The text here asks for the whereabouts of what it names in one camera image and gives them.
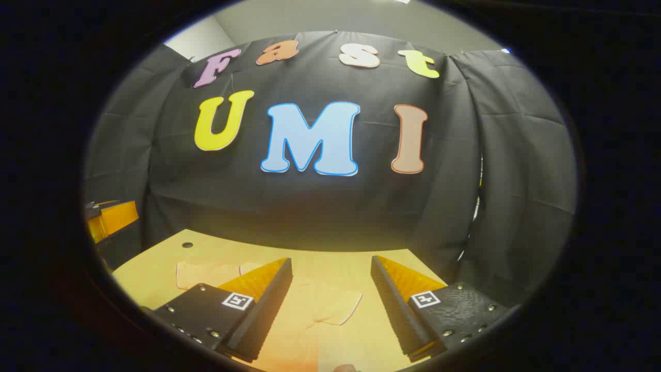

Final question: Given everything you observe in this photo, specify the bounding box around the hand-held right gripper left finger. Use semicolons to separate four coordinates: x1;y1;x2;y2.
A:
150;257;293;363

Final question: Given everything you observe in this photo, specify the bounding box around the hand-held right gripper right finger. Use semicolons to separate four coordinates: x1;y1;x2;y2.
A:
370;255;517;362

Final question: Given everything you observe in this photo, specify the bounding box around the orange polo T-shirt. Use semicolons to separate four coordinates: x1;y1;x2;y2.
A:
176;261;363;372

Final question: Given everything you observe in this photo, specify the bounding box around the black backdrop cloth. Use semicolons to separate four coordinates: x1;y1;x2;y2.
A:
83;30;578;311

